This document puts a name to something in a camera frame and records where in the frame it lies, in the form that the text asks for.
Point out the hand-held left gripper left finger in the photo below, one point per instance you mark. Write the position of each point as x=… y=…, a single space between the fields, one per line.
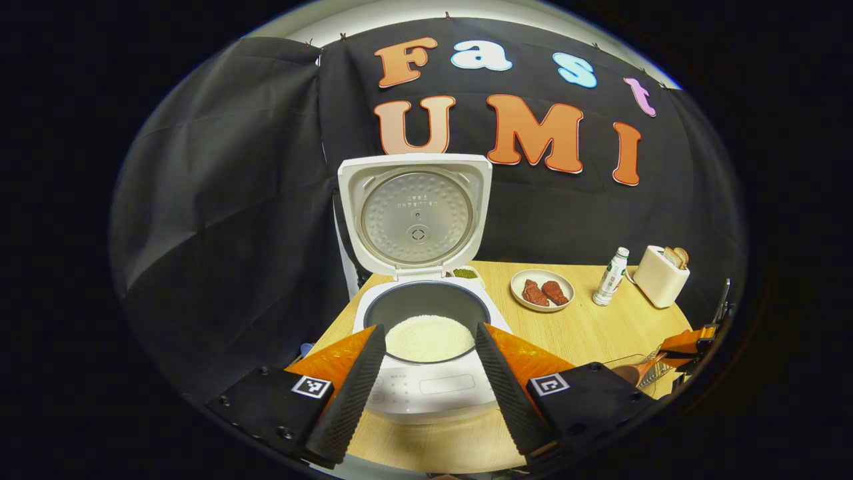
x=350 y=400

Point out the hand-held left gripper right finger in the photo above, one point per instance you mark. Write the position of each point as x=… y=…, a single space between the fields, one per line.
x=510 y=393

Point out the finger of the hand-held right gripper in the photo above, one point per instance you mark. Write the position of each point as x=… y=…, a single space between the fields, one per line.
x=683 y=362
x=683 y=340

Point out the brown wooden spoon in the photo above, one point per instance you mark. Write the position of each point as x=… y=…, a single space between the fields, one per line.
x=630 y=373

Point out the pile of white rice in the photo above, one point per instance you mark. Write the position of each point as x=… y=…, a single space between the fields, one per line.
x=430 y=340

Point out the white rice cooker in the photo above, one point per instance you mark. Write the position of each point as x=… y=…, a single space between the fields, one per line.
x=416 y=220

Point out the white toaster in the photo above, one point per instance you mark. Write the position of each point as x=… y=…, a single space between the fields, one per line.
x=656 y=283

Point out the toast bread slice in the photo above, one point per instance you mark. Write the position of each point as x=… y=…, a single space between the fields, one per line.
x=682 y=255
x=671 y=258

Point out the white bottle green cap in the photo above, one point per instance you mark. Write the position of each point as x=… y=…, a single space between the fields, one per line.
x=610 y=280

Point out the white round plate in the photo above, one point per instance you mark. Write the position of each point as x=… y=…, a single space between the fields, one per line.
x=516 y=293

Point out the red meat piece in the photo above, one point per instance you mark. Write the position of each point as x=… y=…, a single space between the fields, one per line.
x=556 y=293
x=534 y=293

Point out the white divided sauce dish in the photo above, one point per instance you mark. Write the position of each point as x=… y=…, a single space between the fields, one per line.
x=465 y=273

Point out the row of small cloth clips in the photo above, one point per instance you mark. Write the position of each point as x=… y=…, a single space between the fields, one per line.
x=446 y=15

